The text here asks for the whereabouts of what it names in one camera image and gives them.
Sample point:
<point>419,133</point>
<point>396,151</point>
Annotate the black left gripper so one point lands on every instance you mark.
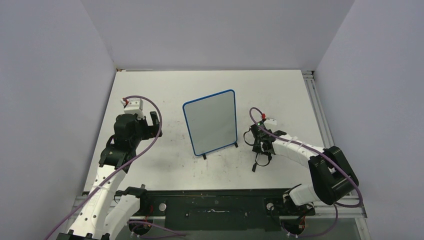
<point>151,131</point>

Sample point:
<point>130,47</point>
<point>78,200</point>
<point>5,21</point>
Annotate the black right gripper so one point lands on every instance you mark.
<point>256,148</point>

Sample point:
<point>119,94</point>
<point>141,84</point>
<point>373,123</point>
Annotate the blue framed whiteboard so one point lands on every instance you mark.
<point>211,122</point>

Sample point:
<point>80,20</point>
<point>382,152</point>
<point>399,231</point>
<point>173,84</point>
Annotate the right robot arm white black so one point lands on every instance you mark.
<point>332,177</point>

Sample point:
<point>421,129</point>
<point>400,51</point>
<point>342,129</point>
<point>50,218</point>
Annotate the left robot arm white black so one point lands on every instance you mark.
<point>96,221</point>

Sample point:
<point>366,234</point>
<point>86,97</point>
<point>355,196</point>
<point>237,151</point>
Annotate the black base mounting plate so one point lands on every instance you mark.
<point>221,210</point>

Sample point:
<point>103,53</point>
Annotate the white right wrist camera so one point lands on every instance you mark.
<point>268,120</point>

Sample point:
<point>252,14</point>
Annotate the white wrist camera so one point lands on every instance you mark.
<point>268,120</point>
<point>133,106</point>

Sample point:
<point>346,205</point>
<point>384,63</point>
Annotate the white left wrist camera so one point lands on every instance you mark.
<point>133,106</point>

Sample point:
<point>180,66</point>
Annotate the aluminium rail right side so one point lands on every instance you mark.
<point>326,135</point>

